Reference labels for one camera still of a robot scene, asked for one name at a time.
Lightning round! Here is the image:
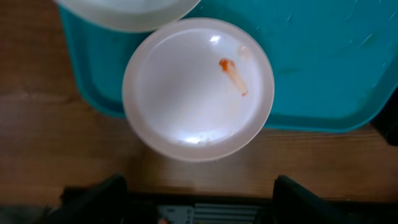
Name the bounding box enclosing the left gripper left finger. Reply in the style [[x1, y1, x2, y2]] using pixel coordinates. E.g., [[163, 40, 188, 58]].
[[41, 174, 127, 224]]

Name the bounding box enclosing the white plate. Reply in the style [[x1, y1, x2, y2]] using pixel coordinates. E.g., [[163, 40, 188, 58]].
[[55, 0, 200, 32], [122, 18, 275, 162]]

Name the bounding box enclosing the black rectangular tray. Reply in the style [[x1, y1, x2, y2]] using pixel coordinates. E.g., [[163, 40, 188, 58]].
[[371, 89, 398, 146]]

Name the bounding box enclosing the teal plastic tray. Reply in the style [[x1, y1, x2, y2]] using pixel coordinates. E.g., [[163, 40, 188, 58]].
[[59, 0, 397, 133]]

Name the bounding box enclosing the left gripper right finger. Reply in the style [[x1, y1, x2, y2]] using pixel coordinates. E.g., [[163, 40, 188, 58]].
[[272, 175, 351, 224]]

